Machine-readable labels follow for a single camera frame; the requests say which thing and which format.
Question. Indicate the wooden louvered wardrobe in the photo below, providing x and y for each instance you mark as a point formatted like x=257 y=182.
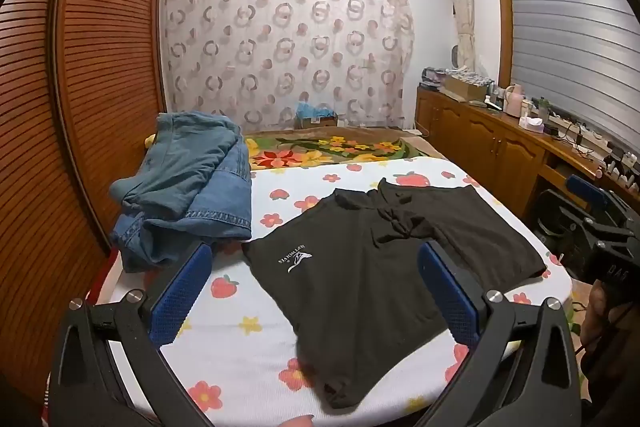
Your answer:
x=100 y=82

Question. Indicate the floral blanket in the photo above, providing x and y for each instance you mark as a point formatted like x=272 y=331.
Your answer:
x=310 y=152

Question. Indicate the pink kettle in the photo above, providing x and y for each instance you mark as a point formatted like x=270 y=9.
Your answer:
x=514 y=102

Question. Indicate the wooden cabinet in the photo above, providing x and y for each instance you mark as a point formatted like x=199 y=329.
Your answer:
x=485 y=142

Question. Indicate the yellow plush toy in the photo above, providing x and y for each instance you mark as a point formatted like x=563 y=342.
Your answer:
x=150 y=141

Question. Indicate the grey window blind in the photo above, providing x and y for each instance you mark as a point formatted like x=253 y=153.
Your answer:
x=570 y=32

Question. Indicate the cream tied curtain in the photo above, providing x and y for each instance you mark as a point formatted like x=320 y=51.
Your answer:
x=462 y=7

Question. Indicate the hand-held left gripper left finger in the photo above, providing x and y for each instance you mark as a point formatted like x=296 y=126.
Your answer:
x=180 y=297

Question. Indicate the person's right hand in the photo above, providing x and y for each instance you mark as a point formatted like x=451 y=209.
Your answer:
x=597 y=312

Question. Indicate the blue denim jeans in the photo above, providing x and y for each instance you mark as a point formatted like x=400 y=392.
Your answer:
x=190 y=187

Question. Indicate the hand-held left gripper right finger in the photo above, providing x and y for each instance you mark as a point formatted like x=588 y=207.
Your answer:
x=450 y=292

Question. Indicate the white power strip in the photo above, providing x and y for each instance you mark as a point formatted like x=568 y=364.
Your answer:
x=575 y=127

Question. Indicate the white strawberry print bed sheet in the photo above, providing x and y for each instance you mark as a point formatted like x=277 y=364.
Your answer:
x=250 y=302

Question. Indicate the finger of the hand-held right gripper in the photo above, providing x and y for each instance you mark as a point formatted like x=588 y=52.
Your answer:
x=587 y=192
x=565 y=227

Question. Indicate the blue item on box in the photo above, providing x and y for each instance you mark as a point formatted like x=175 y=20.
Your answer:
x=315 y=117

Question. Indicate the cardboard box with small bottles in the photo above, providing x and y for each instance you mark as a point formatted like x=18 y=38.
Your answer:
x=465 y=89

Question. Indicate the circle patterned curtain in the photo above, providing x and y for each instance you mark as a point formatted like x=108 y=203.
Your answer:
x=285 y=47

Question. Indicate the black pants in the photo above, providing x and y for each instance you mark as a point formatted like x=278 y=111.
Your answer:
x=350 y=287

